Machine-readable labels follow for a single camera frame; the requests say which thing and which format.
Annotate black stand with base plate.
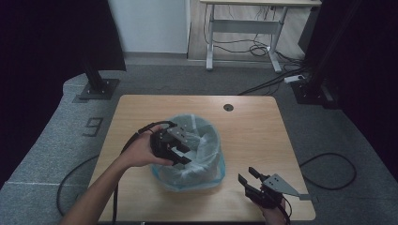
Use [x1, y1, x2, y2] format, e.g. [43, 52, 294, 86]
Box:
[290, 0, 364, 111]
[77, 60, 121, 101]

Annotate black curtain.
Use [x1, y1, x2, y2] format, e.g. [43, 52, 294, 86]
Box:
[298, 0, 398, 186]
[0, 0, 128, 190]

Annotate tangle of black cables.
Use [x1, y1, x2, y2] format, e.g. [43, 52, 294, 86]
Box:
[203, 4, 311, 97]

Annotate green plastic trash bin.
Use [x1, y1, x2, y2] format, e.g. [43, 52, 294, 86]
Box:
[170, 113, 220, 148]

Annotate person's left hand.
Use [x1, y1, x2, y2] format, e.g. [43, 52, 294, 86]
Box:
[123, 124, 175, 169]

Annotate left hand-held gripper black cable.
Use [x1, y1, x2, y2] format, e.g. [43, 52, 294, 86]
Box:
[55, 120, 178, 225]

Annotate white blue-edged trash bag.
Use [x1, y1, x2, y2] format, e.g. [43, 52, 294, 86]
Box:
[151, 112, 226, 192]

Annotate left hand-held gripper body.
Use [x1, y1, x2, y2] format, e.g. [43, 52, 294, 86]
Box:
[150, 125, 189, 158]

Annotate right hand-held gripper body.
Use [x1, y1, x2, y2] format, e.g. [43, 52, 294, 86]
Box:
[246, 173, 301, 210]

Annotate white power strip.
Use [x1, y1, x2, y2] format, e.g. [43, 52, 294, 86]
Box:
[283, 74, 306, 84]

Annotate person's right hand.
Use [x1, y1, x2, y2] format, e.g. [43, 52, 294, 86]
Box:
[260, 203, 287, 225]

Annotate black looped floor cable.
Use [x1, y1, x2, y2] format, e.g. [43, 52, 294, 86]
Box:
[298, 152, 358, 191]

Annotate white partition panel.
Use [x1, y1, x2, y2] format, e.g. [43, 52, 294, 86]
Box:
[107, 0, 191, 54]

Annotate white-framed desk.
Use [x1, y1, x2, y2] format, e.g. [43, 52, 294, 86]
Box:
[199, 0, 323, 74]

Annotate hand-held gripper black cable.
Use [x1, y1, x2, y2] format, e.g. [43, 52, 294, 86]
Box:
[55, 120, 178, 225]
[279, 195, 294, 225]

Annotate right hand-held gripper black cable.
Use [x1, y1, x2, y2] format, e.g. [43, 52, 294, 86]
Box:
[279, 195, 294, 225]

